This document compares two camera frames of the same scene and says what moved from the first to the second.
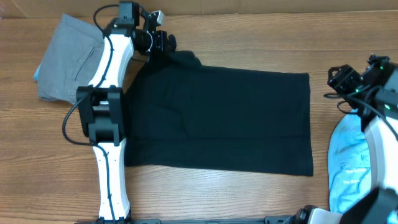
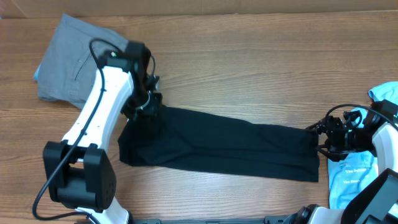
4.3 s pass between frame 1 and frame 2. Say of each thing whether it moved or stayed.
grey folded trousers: stayed
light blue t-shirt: stayed
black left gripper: moved
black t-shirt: moved
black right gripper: moved
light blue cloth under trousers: stayed
